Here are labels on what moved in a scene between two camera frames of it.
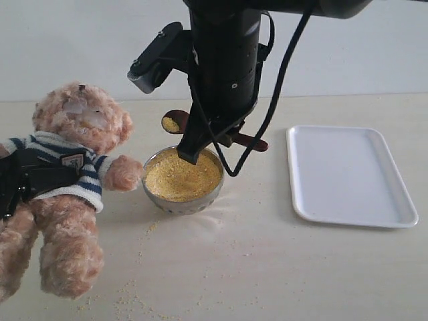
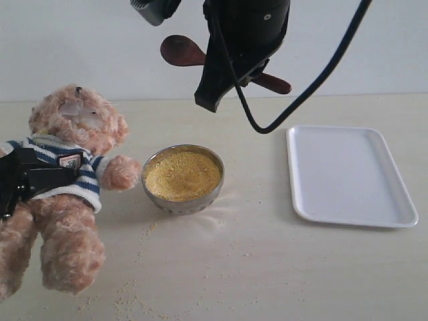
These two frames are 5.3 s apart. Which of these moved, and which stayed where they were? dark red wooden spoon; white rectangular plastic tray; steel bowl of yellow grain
Moved: dark red wooden spoon
Stayed: steel bowl of yellow grain; white rectangular plastic tray
